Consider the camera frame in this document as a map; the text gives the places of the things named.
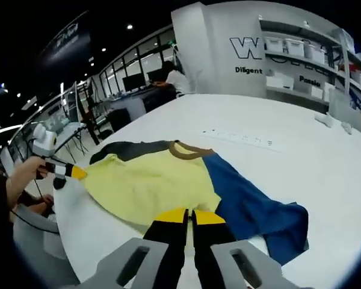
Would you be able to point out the white storage bin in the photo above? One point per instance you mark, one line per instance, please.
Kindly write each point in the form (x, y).
(274, 44)
(295, 47)
(316, 53)

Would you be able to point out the white flat box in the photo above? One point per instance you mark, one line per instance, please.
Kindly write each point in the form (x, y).
(279, 82)

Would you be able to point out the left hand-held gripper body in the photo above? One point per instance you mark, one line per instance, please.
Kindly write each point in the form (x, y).
(45, 141)

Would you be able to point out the dark hanging banner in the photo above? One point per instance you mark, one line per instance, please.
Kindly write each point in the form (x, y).
(64, 39)

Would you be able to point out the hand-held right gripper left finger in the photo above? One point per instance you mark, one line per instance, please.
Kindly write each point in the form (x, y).
(168, 256)

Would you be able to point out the small white object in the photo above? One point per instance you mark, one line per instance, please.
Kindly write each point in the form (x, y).
(324, 119)
(347, 128)

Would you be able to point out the yellow garment with blue and dark sleeves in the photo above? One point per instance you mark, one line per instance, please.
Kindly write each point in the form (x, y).
(156, 183)

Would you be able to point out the person's left hand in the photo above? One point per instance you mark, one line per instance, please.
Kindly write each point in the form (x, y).
(27, 174)

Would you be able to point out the white strip with dark marks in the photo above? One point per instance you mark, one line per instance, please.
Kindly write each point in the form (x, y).
(243, 139)

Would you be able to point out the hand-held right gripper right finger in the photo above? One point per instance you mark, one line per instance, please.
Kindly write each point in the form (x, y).
(210, 256)

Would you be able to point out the office desk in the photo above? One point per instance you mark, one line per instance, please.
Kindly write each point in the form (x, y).
(138, 100)

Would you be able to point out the white framed display screen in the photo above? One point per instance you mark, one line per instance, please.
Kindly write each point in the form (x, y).
(71, 102)

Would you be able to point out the black cabinet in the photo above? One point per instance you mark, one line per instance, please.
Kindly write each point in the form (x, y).
(119, 120)

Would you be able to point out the grey metal shelving rack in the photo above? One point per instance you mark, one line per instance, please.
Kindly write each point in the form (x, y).
(325, 60)

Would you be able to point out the black computer monitor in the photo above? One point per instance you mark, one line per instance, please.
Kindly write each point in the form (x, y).
(133, 82)
(156, 76)

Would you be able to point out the grey mesh office chair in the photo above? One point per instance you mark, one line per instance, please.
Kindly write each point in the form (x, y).
(39, 241)

